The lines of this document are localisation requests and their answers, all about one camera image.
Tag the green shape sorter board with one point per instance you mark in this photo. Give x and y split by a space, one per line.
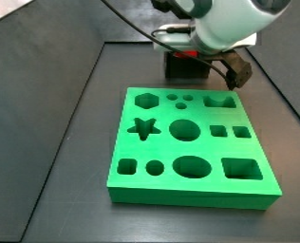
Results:
186 151

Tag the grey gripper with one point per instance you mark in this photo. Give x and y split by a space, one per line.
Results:
174 35

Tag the red hexagon prism block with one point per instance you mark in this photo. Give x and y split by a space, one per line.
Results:
185 54

